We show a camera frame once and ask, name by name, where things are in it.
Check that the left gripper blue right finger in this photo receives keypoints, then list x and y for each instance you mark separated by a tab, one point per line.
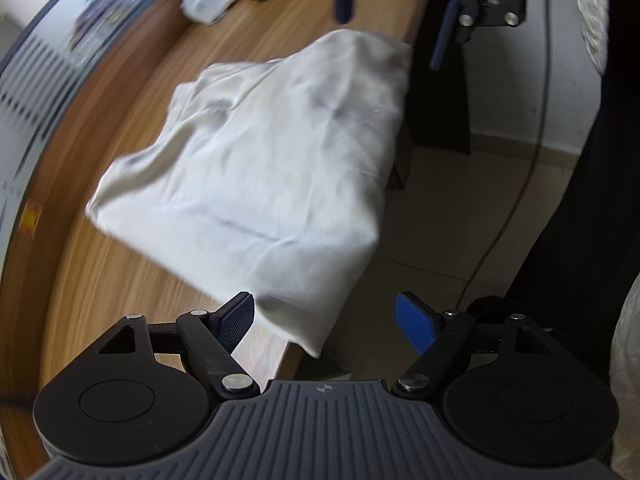
423	326

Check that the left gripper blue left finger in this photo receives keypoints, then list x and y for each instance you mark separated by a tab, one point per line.
220	331

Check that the white satin polo shirt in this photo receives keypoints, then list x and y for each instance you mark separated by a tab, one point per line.
269	178

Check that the red certificate sticker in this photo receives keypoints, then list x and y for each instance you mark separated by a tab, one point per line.
30	216

